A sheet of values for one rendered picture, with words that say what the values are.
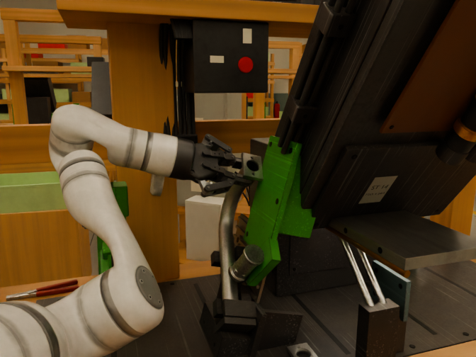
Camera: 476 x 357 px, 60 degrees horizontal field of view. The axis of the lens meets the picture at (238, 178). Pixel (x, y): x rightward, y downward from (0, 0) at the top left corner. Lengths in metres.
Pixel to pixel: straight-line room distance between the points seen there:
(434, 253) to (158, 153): 0.46
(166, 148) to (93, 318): 0.32
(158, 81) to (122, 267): 0.56
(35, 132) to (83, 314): 0.63
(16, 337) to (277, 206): 0.47
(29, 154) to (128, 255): 0.60
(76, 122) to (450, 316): 0.81
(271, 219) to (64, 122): 0.37
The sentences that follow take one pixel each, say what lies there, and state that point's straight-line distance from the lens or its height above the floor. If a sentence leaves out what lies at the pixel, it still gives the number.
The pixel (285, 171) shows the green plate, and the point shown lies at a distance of 0.70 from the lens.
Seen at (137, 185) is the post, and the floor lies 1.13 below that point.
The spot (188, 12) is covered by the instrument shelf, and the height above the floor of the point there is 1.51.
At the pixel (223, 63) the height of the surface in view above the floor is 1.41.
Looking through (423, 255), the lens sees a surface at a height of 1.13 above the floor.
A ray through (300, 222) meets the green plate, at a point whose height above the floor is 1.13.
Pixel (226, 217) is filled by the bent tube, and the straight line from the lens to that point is 0.85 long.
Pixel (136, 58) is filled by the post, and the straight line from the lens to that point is 0.99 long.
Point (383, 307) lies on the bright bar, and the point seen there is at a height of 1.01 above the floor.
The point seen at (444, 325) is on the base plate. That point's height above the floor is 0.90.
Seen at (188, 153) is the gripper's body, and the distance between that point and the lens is 0.73.
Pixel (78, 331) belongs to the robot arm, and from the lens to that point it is 0.53.
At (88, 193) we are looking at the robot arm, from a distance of 0.61.
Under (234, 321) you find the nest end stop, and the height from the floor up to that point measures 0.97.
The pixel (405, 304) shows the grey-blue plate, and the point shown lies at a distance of 0.79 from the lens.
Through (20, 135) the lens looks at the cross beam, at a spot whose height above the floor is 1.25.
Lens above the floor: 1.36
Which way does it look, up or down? 12 degrees down
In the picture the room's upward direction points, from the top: straight up
